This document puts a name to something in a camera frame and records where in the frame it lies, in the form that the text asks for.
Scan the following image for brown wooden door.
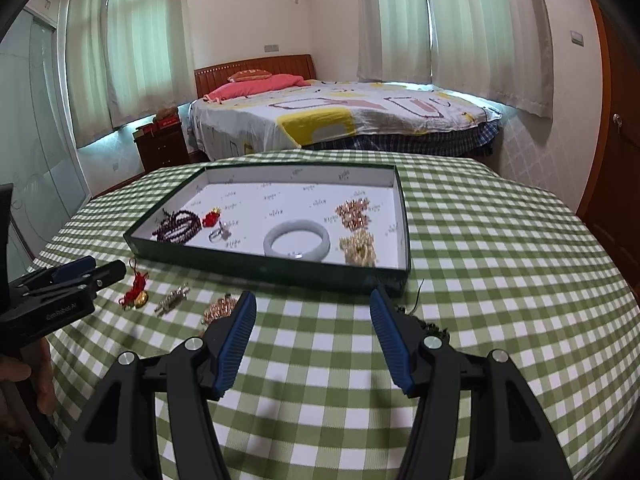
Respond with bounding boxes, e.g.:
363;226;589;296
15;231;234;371
575;0;640;272

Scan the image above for dark green shallow box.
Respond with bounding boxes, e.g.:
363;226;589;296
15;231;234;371
122;161;412;297

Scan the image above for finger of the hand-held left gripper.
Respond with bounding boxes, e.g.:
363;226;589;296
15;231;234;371
30;259;127;297
15;255;99;288

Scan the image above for wooden bed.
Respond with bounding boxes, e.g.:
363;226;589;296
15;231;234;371
187;53;504;164

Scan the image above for red embroidered cushion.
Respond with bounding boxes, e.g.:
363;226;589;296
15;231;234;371
227;68;274;83

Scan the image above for green checked tablecloth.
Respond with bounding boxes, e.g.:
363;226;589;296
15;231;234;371
0;150;640;480

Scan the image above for white curtain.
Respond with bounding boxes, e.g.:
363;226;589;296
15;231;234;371
357;0;434;81
102;0;196;129
57;0;114;149
422;0;555;120

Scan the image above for person's left hand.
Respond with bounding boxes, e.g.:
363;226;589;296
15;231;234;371
0;338;55;413

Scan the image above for silver hair clip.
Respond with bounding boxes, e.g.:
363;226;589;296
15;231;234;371
154;284;192;316

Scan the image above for frosted glass sliding door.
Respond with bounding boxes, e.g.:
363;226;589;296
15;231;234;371
0;10;92;261

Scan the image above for pink pearl brooch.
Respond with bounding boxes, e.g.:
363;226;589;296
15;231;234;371
201;294;240;329

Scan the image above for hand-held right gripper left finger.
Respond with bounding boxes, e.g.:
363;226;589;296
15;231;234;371
52;290;258;480

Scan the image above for black cord necklace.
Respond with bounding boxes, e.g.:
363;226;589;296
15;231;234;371
400;280;454;346

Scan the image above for rose gold bead brooch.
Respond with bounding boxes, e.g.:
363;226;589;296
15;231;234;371
334;197;374;231

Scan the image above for red boxes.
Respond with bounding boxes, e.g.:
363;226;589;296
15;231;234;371
152;107;180;129

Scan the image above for patterned white yellow bedsheet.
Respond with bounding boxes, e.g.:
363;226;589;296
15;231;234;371
189;80;504;161

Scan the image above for pink pillow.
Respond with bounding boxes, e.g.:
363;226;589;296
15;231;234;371
206;74;312;104

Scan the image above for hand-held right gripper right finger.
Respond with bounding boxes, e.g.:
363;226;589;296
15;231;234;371
369;285;573;480

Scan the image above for dark red bead bracelet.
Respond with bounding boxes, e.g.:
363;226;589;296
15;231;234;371
151;208;203;247

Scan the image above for dark wooden nightstand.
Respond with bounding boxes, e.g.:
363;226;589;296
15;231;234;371
132;122;190;174

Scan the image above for white jade bangle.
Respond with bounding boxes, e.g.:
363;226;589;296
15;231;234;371
263;220;332;262

